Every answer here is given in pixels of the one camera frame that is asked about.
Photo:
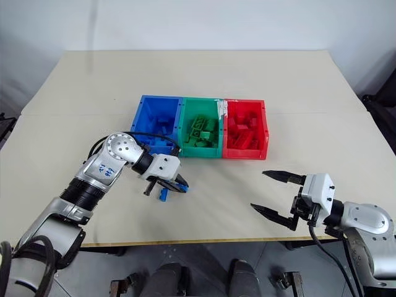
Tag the silver tape strip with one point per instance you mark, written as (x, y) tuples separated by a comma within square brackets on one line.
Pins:
[(221, 108)]

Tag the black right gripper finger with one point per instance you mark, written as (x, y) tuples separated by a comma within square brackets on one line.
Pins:
[(275, 215), (284, 177)]

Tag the green plastic bin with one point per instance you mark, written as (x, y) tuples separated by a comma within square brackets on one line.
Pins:
[(198, 106)]

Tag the blue building block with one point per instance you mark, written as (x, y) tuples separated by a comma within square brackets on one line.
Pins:
[(147, 142), (164, 130), (162, 143), (185, 188), (163, 195), (162, 121)]

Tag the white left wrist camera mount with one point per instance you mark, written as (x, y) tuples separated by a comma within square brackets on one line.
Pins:
[(164, 165)]

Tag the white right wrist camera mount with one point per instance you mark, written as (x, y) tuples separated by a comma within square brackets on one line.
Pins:
[(318, 188)]

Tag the red building block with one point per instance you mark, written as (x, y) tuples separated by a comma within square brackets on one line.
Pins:
[(253, 120), (246, 136), (240, 127), (239, 119)]

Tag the red plastic bin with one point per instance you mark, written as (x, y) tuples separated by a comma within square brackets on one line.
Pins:
[(244, 153)]

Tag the black background equipment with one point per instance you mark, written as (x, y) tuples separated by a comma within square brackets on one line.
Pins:
[(382, 114)]

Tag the dark rounded shape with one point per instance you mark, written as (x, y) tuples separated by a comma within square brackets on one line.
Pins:
[(244, 277), (167, 278)]

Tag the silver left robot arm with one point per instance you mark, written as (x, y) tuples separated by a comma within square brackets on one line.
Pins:
[(92, 173)]

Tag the blue plastic bin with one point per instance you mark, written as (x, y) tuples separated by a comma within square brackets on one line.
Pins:
[(148, 108)]

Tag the black background cart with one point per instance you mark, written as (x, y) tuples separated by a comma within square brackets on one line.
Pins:
[(6, 130)]

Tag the dark metal floor bracket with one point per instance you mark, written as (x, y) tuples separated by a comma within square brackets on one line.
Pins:
[(122, 284), (287, 280)]

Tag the green building block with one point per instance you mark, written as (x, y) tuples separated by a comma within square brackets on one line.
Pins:
[(211, 124), (195, 133), (198, 121), (193, 142), (205, 135)]

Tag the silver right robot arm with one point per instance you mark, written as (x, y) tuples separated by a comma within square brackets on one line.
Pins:
[(368, 219)]

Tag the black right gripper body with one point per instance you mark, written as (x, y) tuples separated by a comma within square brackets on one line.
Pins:
[(304, 210)]

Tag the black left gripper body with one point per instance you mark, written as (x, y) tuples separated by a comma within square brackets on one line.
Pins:
[(165, 184)]

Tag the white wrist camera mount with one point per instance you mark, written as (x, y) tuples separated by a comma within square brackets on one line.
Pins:
[(164, 165), (318, 188)]

